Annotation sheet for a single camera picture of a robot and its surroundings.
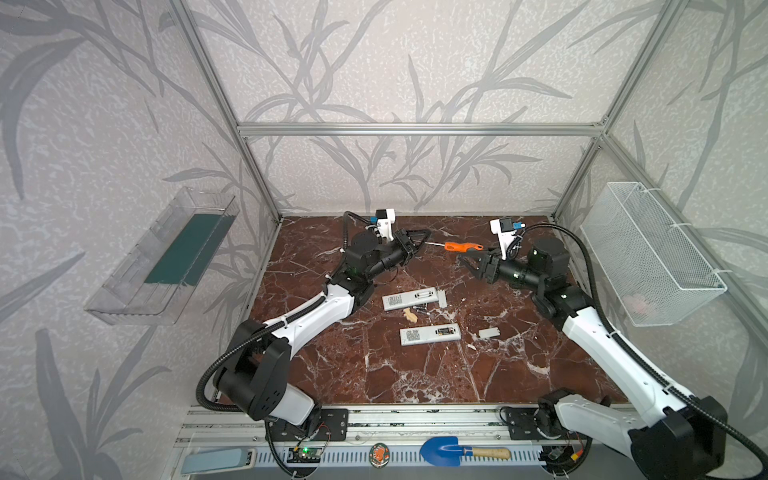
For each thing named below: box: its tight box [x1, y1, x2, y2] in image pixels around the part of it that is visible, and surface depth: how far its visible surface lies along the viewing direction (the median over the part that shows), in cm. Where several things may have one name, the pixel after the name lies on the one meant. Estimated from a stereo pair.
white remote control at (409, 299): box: [382, 287, 439, 311], surface depth 97 cm
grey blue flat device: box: [180, 447, 256, 475], surface depth 67 cm
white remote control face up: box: [400, 323, 462, 346], surface depth 90 cm
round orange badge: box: [369, 442, 391, 469], surface depth 71 cm
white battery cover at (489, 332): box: [478, 327, 501, 338], surface depth 91 cm
